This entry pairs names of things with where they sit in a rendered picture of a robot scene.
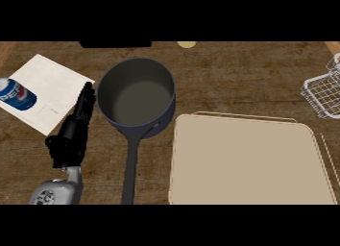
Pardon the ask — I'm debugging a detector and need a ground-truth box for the beige tray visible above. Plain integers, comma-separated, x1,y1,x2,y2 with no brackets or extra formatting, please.
167,111,340,206

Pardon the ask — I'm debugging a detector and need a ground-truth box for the dark blue saucepan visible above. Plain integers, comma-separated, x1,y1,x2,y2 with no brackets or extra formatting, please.
93,57,176,206

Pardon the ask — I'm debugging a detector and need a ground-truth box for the pale yellow round object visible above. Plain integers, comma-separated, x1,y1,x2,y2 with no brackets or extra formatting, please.
174,40,198,49

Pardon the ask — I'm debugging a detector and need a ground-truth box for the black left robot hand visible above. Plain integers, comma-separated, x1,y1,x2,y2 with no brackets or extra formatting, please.
43,81,96,169

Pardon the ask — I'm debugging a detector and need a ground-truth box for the white square placemat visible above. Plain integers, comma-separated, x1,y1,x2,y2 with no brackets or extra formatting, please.
0,53,95,136

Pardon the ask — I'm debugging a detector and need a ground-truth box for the white wire tiered basket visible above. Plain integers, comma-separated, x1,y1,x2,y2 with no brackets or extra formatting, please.
298,49,340,120

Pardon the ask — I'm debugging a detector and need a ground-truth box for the blue soda can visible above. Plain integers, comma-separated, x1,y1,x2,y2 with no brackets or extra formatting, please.
0,77,37,111

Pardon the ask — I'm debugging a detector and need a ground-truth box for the black appliance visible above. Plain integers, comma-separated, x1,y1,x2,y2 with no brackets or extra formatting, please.
77,40,152,49

